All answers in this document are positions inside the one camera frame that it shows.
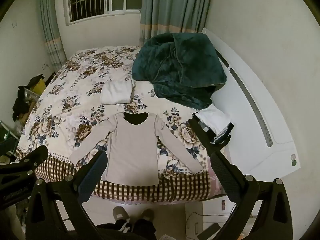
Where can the narrow grey-green curtain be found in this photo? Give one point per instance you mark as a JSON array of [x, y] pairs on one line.
[[51, 30]]

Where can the operator's feet in sneakers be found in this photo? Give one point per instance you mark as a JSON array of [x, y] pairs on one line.
[[140, 230]]

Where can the light grey long-sleeve shirt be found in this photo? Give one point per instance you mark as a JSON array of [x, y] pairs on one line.
[[132, 150]]

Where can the dark green plush blanket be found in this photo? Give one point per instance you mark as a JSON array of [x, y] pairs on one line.
[[180, 67]]

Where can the black cloth pile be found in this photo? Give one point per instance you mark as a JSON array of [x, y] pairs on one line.
[[21, 102]]

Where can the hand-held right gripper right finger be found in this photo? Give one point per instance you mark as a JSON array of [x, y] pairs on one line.
[[222, 172]]

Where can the white folded cloth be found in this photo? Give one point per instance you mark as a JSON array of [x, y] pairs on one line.
[[116, 92]]

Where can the green metal rack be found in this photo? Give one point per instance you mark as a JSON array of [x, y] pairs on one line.
[[7, 135]]

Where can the yellow box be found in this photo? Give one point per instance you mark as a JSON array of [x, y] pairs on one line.
[[38, 86]]

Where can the white folded garment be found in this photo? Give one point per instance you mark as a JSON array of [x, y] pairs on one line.
[[212, 118]]

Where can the white bed headboard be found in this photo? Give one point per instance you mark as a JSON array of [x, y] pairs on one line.
[[241, 135]]

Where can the dark striped folded garment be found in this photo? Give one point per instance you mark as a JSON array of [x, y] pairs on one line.
[[222, 136]]

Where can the dark power strip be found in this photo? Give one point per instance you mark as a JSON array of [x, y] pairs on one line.
[[208, 231]]

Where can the floral bed quilt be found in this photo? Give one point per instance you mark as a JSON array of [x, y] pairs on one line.
[[75, 92]]

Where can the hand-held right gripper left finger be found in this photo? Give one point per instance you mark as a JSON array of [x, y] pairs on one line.
[[91, 177]]

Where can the wide grey-green curtain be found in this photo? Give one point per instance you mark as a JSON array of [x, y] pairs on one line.
[[175, 5]]

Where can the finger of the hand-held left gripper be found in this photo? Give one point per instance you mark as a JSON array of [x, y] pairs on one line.
[[32, 156]]

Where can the grey slipper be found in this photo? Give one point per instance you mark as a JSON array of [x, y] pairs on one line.
[[147, 214], [120, 213]]

